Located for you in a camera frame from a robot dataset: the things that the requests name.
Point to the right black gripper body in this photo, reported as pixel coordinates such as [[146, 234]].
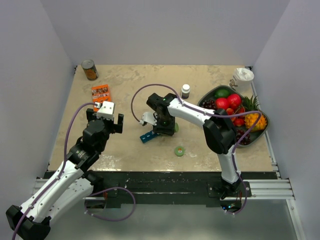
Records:
[[165, 124]]

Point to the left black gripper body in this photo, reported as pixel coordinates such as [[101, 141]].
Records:
[[112, 127]]

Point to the green pill bottle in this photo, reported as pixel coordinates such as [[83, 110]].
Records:
[[176, 128]]

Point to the teal weekly pill organizer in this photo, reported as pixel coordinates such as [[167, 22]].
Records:
[[148, 136]]

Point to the green bottle cap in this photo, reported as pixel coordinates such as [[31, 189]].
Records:
[[179, 151]]

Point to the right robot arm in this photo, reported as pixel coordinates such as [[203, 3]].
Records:
[[219, 131]]

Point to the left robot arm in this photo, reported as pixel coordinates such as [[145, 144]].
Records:
[[72, 181]]

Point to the orange cardboard box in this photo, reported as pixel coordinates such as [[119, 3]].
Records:
[[101, 93]]

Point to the white capped dark pill bottle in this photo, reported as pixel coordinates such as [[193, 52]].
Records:
[[185, 91]]

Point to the dark toy grapes bunch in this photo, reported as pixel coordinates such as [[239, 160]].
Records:
[[238, 122]]

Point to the tin food can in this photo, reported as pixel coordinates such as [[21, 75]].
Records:
[[90, 69]]

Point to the green toy lime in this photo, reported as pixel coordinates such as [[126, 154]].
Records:
[[221, 93]]

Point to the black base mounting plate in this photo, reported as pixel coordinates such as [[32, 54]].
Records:
[[168, 188]]

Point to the red toy apple right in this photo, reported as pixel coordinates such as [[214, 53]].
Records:
[[234, 101]]

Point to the dark grey fruit tray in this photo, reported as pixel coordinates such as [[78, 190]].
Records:
[[254, 136]]

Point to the white paper cup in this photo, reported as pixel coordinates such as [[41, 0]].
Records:
[[241, 79]]

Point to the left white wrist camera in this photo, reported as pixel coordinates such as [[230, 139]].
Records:
[[106, 110]]

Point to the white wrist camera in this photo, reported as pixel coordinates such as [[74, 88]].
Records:
[[148, 118], [106, 110]]

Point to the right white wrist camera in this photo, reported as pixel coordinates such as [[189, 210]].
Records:
[[148, 118]]

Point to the aluminium frame rail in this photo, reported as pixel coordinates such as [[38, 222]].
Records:
[[130, 87]]

